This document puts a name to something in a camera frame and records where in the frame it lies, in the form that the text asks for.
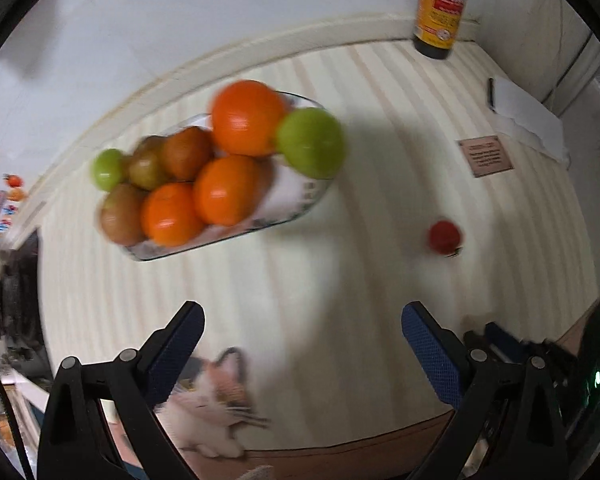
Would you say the dark sauce bottle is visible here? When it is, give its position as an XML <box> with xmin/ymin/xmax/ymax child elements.
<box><xmin>413</xmin><ymin>0</ymin><xmax>474</xmax><ymax>61</ymax></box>

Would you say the white paper sheet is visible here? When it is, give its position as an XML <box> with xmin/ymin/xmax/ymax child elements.
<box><xmin>489</xmin><ymin>76</ymin><xmax>572</xmax><ymax>164</ymax></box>

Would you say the large orange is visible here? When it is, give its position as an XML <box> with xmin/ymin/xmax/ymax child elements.
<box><xmin>211</xmin><ymin>80</ymin><xmax>288</xmax><ymax>157</ymax></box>

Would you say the reddish brown fruit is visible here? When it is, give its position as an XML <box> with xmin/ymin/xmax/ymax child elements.
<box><xmin>160</xmin><ymin>126</ymin><xmax>213</xmax><ymax>182</ymax></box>

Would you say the cluttered side shelf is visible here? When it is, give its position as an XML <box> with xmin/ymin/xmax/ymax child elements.
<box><xmin>0</xmin><ymin>382</ymin><xmax>48</xmax><ymax>480</ymax></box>

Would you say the red cherry tomato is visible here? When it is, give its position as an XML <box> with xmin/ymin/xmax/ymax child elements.
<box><xmin>427</xmin><ymin>219</ymin><xmax>465</xmax><ymax>258</ymax></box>

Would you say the oval patterned plate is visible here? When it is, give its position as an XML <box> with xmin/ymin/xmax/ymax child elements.
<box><xmin>125</xmin><ymin>91</ymin><xmax>337</xmax><ymax>262</ymax></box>

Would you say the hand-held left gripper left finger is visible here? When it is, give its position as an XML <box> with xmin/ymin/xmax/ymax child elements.
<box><xmin>37</xmin><ymin>301</ymin><xmax>206</xmax><ymax>480</ymax></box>

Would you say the small orange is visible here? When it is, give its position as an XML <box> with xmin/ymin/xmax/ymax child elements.
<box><xmin>193</xmin><ymin>155</ymin><xmax>267</xmax><ymax>227</ymax></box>
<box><xmin>140</xmin><ymin>182</ymin><xmax>206</xmax><ymax>247</ymax></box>

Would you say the green apple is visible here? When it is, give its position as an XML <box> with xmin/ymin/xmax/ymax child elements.
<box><xmin>91</xmin><ymin>148</ymin><xmax>130</xmax><ymax>192</ymax></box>
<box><xmin>276</xmin><ymin>107</ymin><xmax>347</xmax><ymax>180</ymax></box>

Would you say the black cable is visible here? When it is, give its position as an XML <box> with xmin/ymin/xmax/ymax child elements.
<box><xmin>0</xmin><ymin>342</ymin><xmax>35</xmax><ymax>480</ymax></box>

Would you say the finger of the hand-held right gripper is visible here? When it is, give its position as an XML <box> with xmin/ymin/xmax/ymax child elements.
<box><xmin>462</xmin><ymin>329</ymin><xmax>491</xmax><ymax>353</ymax></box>
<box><xmin>484</xmin><ymin>321</ymin><xmax>536</xmax><ymax>361</ymax></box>

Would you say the black gas stove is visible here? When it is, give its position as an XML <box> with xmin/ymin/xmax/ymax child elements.
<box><xmin>0</xmin><ymin>230</ymin><xmax>55</xmax><ymax>393</ymax></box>

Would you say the yellow brown pear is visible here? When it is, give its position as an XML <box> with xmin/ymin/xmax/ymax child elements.
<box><xmin>127</xmin><ymin>136</ymin><xmax>171</xmax><ymax>191</ymax></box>

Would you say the brown square card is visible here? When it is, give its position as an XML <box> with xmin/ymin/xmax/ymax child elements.
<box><xmin>456</xmin><ymin>136</ymin><xmax>514</xmax><ymax>178</ymax></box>

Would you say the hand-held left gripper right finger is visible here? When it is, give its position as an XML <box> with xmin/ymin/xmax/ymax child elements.
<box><xmin>401</xmin><ymin>301</ymin><xmax>568</xmax><ymax>480</ymax></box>

